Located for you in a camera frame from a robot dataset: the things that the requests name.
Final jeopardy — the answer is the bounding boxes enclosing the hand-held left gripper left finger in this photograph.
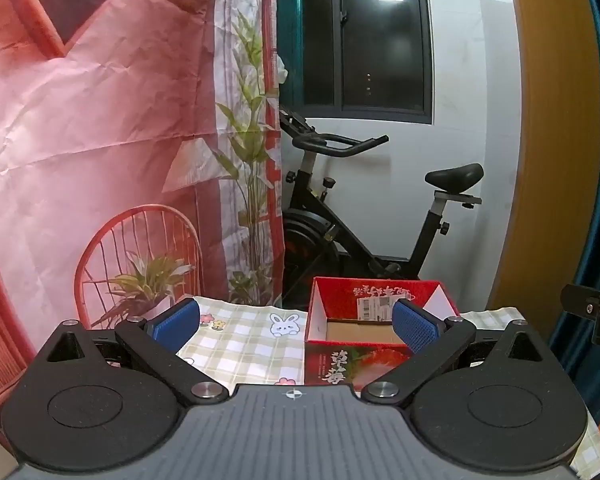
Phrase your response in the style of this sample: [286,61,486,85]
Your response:
[36,298,229,406]

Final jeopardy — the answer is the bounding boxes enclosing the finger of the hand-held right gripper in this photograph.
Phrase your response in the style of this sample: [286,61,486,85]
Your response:
[561,284,600,346]

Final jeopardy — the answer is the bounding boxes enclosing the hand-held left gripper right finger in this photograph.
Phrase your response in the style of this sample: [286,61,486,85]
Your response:
[362,300,551,406]

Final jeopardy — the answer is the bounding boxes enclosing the red strawberry print box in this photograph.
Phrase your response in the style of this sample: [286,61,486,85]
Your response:
[305,276,461,396]

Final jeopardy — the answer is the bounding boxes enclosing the checked bunny print tablecloth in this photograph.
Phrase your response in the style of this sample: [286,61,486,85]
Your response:
[175,296,600,480]

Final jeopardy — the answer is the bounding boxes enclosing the black exercise bike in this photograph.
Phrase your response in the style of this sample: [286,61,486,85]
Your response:
[279,106,485,311]

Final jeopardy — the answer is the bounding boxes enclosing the wooden door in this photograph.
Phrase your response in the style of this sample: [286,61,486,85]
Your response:
[490,0,600,431]

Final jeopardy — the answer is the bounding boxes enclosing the red printed backdrop cloth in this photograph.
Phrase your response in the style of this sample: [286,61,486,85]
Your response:
[0,0,287,431]

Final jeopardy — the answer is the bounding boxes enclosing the dark framed window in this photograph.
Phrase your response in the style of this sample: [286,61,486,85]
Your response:
[290,0,433,126]

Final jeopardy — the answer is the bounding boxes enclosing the teal window curtain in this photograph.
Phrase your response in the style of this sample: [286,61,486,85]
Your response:
[275,0,303,111]

